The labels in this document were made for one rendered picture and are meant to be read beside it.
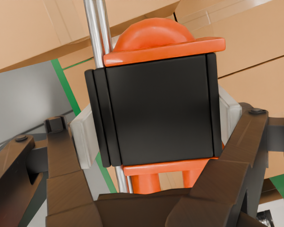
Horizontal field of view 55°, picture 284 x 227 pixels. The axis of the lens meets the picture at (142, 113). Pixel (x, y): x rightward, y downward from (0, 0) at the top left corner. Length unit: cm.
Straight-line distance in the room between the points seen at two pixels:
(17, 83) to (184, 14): 106
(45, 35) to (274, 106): 73
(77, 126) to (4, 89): 154
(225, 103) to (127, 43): 7
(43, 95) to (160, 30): 144
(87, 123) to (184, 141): 6
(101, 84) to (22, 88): 147
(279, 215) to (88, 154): 98
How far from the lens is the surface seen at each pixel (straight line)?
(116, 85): 17
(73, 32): 51
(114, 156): 19
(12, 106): 170
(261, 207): 105
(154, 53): 17
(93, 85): 18
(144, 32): 18
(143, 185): 21
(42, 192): 146
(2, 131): 178
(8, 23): 55
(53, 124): 16
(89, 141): 17
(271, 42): 94
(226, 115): 16
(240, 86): 93
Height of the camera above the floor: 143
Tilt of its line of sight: 73 degrees down
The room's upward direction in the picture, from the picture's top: 166 degrees counter-clockwise
